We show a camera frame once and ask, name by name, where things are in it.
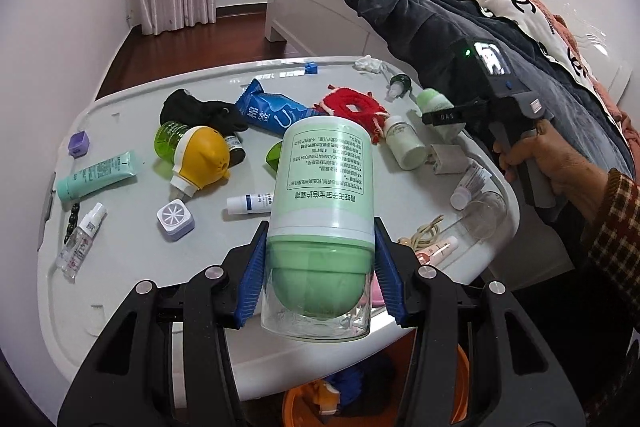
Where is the black hair clip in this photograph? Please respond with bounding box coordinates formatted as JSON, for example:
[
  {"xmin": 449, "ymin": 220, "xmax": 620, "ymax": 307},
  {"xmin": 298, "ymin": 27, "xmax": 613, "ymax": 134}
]
[{"xmin": 64, "ymin": 202, "xmax": 81, "ymax": 244}]

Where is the blue snack packet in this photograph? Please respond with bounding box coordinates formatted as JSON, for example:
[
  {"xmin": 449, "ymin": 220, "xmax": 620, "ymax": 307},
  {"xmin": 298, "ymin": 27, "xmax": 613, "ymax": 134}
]
[{"xmin": 235, "ymin": 78, "xmax": 321, "ymax": 138}]

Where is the black sock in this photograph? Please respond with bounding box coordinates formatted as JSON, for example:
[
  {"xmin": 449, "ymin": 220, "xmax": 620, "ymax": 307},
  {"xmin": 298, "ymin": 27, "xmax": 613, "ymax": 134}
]
[{"xmin": 160, "ymin": 88, "xmax": 251, "ymax": 135}]

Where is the small white labelled bottle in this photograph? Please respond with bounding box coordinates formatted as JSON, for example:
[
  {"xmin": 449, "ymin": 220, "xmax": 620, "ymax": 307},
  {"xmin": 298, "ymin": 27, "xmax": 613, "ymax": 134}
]
[{"xmin": 450, "ymin": 162, "xmax": 493, "ymax": 210}]

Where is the clear spray bottle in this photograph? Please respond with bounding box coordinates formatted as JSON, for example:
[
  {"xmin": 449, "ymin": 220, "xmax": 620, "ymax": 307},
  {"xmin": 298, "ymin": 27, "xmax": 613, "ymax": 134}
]
[{"xmin": 56, "ymin": 202, "xmax": 108, "ymax": 280}]

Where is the large green lotion bottle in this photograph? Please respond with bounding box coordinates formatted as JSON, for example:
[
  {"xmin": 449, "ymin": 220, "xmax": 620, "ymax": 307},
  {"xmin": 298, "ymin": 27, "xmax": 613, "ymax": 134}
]
[{"xmin": 260, "ymin": 116, "xmax": 376, "ymax": 340}]

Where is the teal tube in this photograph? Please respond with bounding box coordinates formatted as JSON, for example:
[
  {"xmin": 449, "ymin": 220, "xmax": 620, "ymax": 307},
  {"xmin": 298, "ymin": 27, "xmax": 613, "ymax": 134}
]
[{"xmin": 56, "ymin": 151, "xmax": 138, "ymax": 202}]

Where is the small pale green bottle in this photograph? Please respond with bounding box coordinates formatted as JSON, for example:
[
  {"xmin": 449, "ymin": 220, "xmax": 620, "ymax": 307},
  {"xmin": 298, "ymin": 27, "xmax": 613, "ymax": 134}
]
[{"xmin": 416, "ymin": 88, "xmax": 453, "ymax": 115}]

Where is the clear plastic cup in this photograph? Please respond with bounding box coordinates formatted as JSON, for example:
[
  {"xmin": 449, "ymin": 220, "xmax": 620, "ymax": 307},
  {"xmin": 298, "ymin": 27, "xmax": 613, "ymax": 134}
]
[{"xmin": 462, "ymin": 191, "xmax": 508, "ymax": 240}]

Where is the white black printed cloth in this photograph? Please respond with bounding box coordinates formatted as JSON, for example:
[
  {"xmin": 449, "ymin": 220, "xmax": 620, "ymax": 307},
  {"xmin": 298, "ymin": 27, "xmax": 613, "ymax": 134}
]
[{"xmin": 469, "ymin": 0, "xmax": 601, "ymax": 88}]

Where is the white tube with blue label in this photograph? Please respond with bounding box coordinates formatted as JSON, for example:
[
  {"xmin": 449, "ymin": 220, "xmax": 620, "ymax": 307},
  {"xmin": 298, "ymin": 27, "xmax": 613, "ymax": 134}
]
[{"xmin": 226, "ymin": 193, "xmax": 276, "ymax": 215}]

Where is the white square lavender container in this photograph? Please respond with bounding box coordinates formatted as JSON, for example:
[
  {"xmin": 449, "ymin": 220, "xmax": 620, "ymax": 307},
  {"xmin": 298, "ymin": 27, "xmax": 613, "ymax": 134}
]
[{"xmin": 156, "ymin": 201, "xmax": 196, "ymax": 240}]

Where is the person's right forearm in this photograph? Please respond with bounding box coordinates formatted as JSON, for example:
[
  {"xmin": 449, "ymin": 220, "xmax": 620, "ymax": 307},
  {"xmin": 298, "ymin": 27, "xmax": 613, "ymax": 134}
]
[{"xmin": 587, "ymin": 167, "xmax": 640, "ymax": 308}]

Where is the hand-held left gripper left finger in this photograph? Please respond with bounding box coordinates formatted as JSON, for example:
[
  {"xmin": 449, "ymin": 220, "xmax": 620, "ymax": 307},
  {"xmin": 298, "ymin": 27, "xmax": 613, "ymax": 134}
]
[{"xmin": 57, "ymin": 221, "xmax": 271, "ymax": 427}]

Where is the orange basin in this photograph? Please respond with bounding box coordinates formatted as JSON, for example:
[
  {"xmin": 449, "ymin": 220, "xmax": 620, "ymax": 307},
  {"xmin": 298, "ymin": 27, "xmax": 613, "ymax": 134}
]
[{"xmin": 281, "ymin": 342, "xmax": 471, "ymax": 427}]

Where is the small purple box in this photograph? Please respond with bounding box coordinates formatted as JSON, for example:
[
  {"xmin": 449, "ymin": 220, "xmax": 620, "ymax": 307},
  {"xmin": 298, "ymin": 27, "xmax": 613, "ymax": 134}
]
[{"xmin": 67, "ymin": 131, "xmax": 91, "ymax": 158}]

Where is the yellow bulb-shaped bottle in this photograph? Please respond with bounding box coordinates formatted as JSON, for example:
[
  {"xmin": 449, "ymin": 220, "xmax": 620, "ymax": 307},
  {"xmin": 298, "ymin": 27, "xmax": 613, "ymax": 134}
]
[{"xmin": 154, "ymin": 121, "xmax": 233, "ymax": 198}]

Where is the dark green small bottle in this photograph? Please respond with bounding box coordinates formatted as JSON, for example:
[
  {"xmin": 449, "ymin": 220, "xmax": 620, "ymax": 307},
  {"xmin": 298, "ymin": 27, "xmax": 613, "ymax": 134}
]
[{"xmin": 386, "ymin": 74, "xmax": 413, "ymax": 102}]

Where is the white green bottle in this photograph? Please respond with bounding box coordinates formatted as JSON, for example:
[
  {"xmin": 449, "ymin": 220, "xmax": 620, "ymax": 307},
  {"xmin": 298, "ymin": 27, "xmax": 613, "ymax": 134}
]
[{"xmin": 384, "ymin": 114, "xmax": 427, "ymax": 171}]

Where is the small white box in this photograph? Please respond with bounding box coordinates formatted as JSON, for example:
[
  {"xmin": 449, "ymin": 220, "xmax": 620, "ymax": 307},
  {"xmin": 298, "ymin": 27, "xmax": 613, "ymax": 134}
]
[{"xmin": 429, "ymin": 143, "xmax": 468, "ymax": 175}]

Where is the red knitted ornament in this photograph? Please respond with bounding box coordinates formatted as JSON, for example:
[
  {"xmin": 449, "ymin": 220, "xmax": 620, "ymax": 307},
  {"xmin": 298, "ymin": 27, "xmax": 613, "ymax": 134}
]
[{"xmin": 314, "ymin": 84, "xmax": 391, "ymax": 142}]

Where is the bed with dark blankets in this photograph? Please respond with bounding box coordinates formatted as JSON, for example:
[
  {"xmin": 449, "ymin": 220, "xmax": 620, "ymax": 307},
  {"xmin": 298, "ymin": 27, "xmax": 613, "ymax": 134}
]
[{"xmin": 285, "ymin": 0, "xmax": 631, "ymax": 218}]

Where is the person's right hand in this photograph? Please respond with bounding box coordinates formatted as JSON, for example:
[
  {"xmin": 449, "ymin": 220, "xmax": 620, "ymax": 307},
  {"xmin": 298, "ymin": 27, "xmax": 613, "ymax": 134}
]
[{"xmin": 492, "ymin": 119, "xmax": 613, "ymax": 228}]

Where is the green translucent plastic cup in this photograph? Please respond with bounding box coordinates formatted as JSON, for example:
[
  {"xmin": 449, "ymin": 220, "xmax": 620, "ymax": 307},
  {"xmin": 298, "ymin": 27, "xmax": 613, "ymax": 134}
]
[{"xmin": 265, "ymin": 141, "xmax": 286, "ymax": 178}]

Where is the white tube with pink cap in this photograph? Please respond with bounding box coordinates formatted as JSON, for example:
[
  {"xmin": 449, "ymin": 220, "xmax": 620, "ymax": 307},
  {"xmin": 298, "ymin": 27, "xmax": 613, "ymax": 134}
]
[{"xmin": 416, "ymin": 237, "xmax": 460, "ymax": 265}]

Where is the beige cord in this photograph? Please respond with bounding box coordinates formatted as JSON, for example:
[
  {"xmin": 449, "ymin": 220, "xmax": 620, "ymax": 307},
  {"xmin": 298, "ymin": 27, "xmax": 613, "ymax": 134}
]
[{"xmin": 397, "ymin": 213, "xmax": 446, "ymax": 250}]

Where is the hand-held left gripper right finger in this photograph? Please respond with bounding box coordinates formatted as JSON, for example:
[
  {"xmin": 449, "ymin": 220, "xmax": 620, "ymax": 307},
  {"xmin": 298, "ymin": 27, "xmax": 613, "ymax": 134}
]
[{"xmin": 372, "ymin": 217, "xmax": 598, "ymax": 427}]

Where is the crumpled white tissue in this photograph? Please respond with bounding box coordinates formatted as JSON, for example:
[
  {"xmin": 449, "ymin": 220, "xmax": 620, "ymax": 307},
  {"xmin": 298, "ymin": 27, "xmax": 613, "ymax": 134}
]
[{"xmin": 354, "ymin": 55, "xmax": 386, "ymax": 74}]

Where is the small bottle with brown cap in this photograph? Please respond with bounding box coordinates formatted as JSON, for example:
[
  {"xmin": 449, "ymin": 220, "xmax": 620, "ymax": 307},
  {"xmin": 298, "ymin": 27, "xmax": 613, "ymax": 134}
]
[{"xmin": 225, "ymin": 134, "xmax": 247, "ymax": 168}]

